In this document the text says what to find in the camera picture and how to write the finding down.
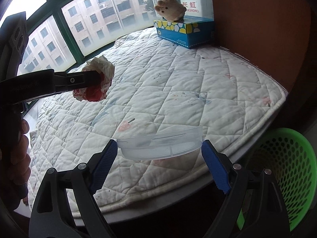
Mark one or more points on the beige apartment building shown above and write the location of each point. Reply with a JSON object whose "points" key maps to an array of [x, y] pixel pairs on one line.
{"points": [[111, 12]]}

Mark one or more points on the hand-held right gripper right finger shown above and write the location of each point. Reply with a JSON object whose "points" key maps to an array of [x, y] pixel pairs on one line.
{"points": [[215, 168]]}

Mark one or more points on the clear plastic lid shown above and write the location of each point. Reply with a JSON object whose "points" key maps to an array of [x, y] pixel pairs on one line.
{"points": [[161, 151]]}

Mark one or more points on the white quilted mat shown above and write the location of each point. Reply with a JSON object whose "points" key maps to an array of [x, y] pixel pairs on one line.
{"points": [[173, 84]]}

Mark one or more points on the beige plush toy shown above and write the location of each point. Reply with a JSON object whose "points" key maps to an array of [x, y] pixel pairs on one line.
{"points": [[171, 10]]}

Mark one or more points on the person's left hand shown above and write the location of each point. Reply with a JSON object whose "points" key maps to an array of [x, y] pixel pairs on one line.
{"points": [[23, 158]]}

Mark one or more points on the green perforated plastic basket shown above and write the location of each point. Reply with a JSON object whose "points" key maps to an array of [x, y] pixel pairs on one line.
{"points": [[297, 138]]}

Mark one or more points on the blue tissue box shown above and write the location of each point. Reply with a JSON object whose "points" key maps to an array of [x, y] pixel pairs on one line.
{"points": [[193, 37]]}

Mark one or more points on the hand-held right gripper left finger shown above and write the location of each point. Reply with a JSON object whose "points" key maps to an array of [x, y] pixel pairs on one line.
{"points": [[105, 166]]}

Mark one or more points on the green window frame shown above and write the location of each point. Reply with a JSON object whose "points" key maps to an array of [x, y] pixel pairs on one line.
{"points": [[68, 32]]}

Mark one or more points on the white red wrapper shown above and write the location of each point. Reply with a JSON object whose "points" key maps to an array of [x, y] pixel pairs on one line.
{"points": [[105, 67]]}

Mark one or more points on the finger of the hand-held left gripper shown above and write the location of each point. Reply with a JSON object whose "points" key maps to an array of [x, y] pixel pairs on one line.
{"points": [[79, 79]]}

